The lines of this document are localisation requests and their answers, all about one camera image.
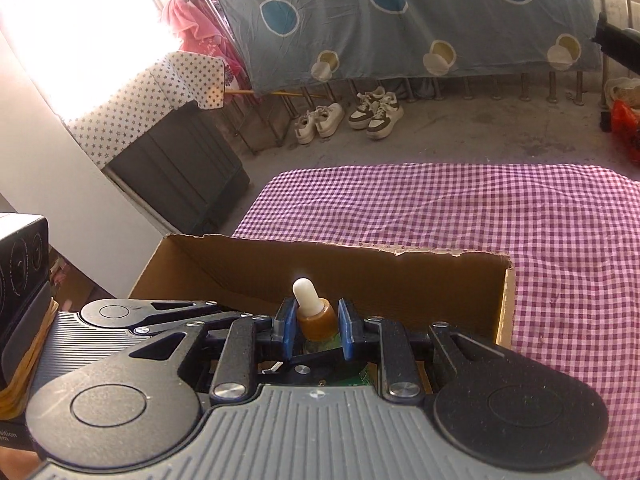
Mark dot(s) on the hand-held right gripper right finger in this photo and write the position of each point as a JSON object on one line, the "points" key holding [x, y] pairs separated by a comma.
{"points": [[346, 332]]}

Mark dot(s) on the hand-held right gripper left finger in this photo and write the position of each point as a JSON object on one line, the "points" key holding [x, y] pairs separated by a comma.
{"points": [[285, 332]]}

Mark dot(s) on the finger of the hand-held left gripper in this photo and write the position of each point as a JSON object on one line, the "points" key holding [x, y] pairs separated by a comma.
{"points": [[200, 321], [300, 366]]}

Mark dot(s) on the green glass dropper bottle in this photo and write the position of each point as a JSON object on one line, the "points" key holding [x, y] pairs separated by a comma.
{"points": [[315, 322]]}

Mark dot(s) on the brown cardboard box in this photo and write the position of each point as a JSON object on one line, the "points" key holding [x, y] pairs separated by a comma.
{"points": [[400, 280]]}

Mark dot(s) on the dark cabinet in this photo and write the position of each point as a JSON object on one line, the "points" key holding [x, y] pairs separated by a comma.
{"points": [[185, 175]]}

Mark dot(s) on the star print cloth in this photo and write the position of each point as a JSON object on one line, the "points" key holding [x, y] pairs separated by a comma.
{"points": [[140, 105]]}

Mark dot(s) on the white and brown sneaker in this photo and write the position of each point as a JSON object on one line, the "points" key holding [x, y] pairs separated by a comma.
{"points": [[366, 105], [386, 117]]}

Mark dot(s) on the purple checkered tablecloth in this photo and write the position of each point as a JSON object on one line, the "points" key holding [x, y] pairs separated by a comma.
{"points": [[550, 235]]}

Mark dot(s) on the yellow stick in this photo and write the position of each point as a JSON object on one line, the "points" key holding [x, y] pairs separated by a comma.
{"points": [[250, 92]]}

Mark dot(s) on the pink hanging cloth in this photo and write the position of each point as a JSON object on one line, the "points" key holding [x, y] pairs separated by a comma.
{"points": [[197, 20]]}

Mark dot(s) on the blue spotted bedsheet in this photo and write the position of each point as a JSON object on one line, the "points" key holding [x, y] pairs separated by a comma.
{"points": [[400, 35]]}

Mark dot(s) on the red plastic bag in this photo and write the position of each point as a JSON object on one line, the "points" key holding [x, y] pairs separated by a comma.
{"points": [[625, 122]]}

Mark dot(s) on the white bag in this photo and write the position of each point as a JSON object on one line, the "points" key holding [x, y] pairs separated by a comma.
{"points": [[620, 90]]}

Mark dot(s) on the black padded seat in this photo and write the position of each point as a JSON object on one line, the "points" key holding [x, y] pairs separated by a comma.
{"points": [[617, 37]]}

